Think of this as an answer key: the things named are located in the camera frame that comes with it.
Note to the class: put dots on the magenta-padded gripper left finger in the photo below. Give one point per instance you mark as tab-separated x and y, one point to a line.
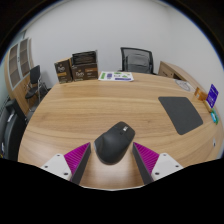
78	159

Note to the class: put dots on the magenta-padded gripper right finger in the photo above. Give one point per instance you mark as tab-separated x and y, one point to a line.
146	159

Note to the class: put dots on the black computer mouse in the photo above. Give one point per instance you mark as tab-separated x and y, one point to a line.
113	143

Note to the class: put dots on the dark grey mouse pad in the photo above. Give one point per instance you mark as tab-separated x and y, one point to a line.
181	115

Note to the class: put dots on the black leather office chair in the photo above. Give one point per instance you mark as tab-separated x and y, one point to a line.
11	133

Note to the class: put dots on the blue flat pack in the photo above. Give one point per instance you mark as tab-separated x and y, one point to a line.
212	116

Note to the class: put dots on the beige flat box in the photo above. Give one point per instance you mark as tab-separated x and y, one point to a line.
207	105

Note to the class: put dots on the green flat pack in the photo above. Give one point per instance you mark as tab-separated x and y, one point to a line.
216	117

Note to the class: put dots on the round grey disc in bag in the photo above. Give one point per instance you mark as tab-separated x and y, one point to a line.
183	85

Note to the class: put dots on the small orange box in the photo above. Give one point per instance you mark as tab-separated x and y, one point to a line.
200	94

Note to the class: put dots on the white printed leaflet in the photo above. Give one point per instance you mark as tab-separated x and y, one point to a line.
115	76

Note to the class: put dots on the large brown open box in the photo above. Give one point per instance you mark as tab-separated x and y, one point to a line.
85	70

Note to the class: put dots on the purple package card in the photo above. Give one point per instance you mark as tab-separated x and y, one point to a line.
212	95

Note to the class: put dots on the wooden side desk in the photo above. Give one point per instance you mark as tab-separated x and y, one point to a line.
170	69

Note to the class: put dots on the black visitor chair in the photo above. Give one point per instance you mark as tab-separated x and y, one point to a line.
34	75

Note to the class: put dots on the grey backpack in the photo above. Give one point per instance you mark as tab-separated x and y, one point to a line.
137	63

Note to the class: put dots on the black mesh office chair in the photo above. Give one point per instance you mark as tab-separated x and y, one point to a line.
124	60

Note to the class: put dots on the wooden shelf unit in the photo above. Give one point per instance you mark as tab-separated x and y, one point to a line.
15	70

